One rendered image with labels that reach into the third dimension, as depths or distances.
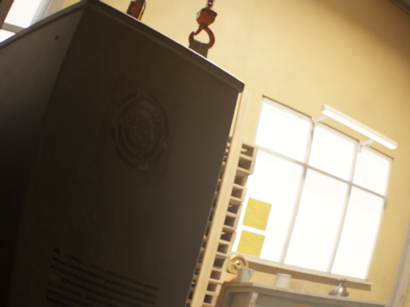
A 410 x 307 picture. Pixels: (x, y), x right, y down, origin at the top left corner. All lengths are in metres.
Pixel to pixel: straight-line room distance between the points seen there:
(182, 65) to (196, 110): 0.07
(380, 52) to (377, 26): 0.44
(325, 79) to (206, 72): 7.14
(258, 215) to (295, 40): 2.10
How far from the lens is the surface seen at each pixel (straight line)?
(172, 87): 1.00
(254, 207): 7.50
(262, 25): 7.93
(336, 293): 7.44
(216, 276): 5.86
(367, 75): 8.68
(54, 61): 0.91
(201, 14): 2.15
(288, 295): 6.75
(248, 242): 7.45
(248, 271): 6.75
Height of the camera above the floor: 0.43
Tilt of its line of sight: 15 degrees up
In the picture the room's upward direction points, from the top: 14 degrees clockwise
